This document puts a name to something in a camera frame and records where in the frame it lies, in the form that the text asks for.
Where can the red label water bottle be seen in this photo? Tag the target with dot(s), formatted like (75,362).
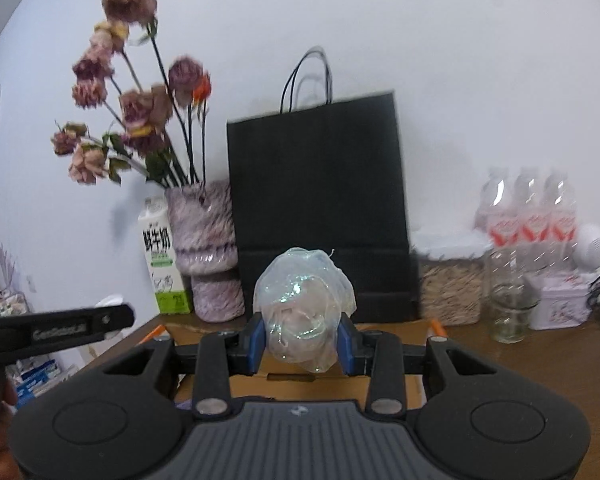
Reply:
(495,225)
(561,220)
(529,220)

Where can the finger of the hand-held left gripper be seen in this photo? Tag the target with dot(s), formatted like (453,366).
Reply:
(112,319)

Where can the clear container of nuts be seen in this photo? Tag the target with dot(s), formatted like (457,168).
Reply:
(450,285)

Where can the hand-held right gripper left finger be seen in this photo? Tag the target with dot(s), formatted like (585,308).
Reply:
(256,342)

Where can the white round speaker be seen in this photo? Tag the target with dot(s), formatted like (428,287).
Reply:
(592,245)

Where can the blue carton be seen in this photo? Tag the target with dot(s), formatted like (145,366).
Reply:
(40,375)

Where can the red cardboard box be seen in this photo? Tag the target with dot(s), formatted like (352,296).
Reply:
(305,385)

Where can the purple marbled vase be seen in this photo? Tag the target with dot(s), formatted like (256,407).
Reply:
(205,230)

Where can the clear plastic bag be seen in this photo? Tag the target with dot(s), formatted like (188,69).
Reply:
(300,300)

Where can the clear drinking glass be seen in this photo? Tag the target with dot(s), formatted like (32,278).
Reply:
(512,320)

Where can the bouquet of dried roses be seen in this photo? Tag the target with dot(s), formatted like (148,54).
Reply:
(140,110)

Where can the white green milk carton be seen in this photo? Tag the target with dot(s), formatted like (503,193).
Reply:
(160,260)

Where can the pale tin box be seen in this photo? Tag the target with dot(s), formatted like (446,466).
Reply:
(560,305)

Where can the black paper bag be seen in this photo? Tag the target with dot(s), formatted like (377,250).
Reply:
(320,185)

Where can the brown wooden desktop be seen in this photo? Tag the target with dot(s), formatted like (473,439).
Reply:
(555,360)

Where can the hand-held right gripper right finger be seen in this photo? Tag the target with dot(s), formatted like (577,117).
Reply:
(349,345)

